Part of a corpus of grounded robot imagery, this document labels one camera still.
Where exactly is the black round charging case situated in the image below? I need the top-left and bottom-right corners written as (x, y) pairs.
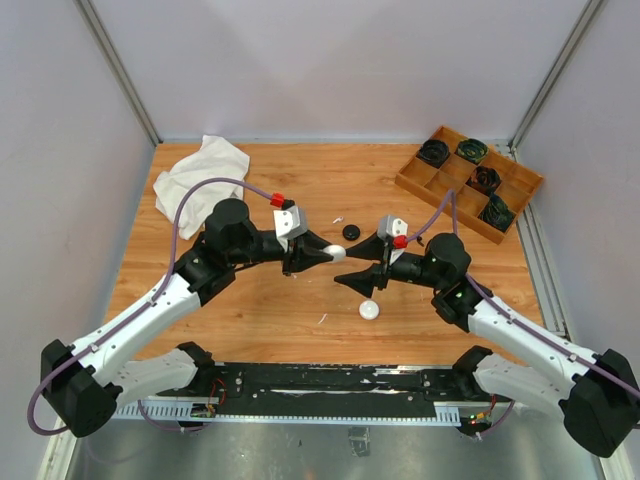
top-left (342, 224), bottom-right (361, 241)

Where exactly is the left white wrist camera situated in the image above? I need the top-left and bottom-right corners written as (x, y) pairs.
top-left (273, 205), bottom-right (309, 252)

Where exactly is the white crumpled cloth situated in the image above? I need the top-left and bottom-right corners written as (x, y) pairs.
top-left (153, 135), bottom-right (250, 240)

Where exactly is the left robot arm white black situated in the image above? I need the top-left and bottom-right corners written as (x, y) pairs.
top-left (27, 197), bottom-right (346, 438)

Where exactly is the black rolled item far left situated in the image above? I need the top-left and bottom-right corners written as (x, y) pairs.
top-left (416, 139), bottom-right (450, 168)

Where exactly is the dark red rolled item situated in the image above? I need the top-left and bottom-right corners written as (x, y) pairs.
top-left (467, 166), bottom-right (501, 196)

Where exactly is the green black rolled item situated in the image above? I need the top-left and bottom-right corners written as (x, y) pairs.
top-left (456, 138), bottom-right (489, 165)

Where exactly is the purple cable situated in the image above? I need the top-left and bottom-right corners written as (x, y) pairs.
top-left (26, 177), bottom-right (281, 437)
top-left (404, 188), bottom-right (640, 441)

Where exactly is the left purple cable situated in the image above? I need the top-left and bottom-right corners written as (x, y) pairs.
top-left (26, 177), bottom-right (281, 437)

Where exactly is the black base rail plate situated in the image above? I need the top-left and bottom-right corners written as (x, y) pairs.
top-left (159, 362), bottom-right (492, 413)

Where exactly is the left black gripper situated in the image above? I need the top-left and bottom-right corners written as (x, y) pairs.
top-left (229, 230), bottom-right (334, 277)

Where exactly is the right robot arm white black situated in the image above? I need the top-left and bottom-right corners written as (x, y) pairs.
top-left (324, 233), bottom-right (639, 458)

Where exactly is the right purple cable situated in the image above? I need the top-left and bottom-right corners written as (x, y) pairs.
top-left (404, 188), bottom-right (640, 441)

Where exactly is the grey slotted cable duct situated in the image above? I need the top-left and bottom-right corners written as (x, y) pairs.
top-left (112, 398), bottom-right (461, 427)

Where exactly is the wooden compartment tray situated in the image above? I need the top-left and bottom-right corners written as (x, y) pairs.
top-left (395, 126), bottom-right (544, 245)

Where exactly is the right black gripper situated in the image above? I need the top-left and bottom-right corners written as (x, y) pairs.
top-left (334, 230), bottom-right (445, 297)

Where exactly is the white round charging case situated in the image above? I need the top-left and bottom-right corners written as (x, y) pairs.
top-left (322, 244), bottom-right (346, 263)
top-left (358, 299), bottom-right (380, 321)

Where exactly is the blue green rolled item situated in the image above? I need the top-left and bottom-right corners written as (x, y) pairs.
top-left (479, 194), bottom-right (515, 232)

